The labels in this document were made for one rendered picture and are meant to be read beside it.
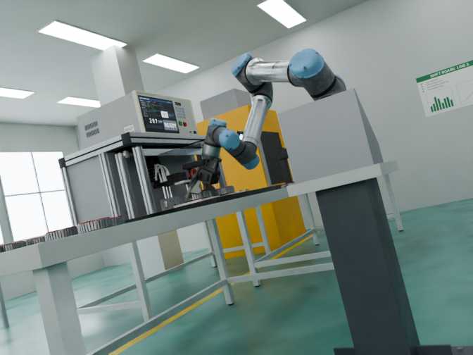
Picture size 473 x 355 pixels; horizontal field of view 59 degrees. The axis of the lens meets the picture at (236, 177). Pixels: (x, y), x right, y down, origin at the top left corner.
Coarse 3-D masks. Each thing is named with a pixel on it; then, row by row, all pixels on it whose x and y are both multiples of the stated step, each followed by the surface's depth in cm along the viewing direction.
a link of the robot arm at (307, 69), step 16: (240, 64) 180; (256, 64) 177; (272, 64) 167; (288, 64) 156; (304, 64) 147; (320, 64) 148; (240, 80) 186; (256, 80) 180; (272, 80) 170; (288, 80) 161; (304, 80) 150; (320, 80) 150
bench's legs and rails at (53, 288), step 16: (208, 224) 314; (224, 256) 315; (32, 272) 90; (48, 272) 88; (64, 272) 91; (224, 272) 311; (272, 272) 293; (288, 272) 287; (304, 272) 282; (48, 288) 88; (64, 288) 90; (208, 288) 289; (224, 288) 311; (48, 304) 88; (64, 304) 89; (176, 304) 262; (48, 320) 89; (64, 320) 88; (160, 320) 241; (48, 336) 89; (64, 336) 88; (80, 336) 91; (128, 336) 218; (64, 352) 87; (80, 352) 90; (96, 352) 199
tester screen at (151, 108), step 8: (144, 104) 187; (152, 104) 192; (160, 104) 198; (168, 104) 204; (144, 112) 186; (152, 112) 191; (160, 112) 197; (144, 120) 185; (160, 120) 195; (152, 128) 188
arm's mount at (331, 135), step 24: (336, 96) 140; (288, 120) 148; (312, 120) 144; (336, 120) 140; (360, 120) 136; (288, 144) 148; (312, 144) 144; (336, 144) 141; (360, 144) 137; (312, 168) 145; (336, 168) 141
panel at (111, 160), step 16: (112, 160) 179; (128, 160) 187; (160, 160) 208; (176, 160) 219; (192, 160) 233; (112, 176) 176; (160, 192) 202; (176, 192) 213; (144, 208) 189; (160, 208) 199
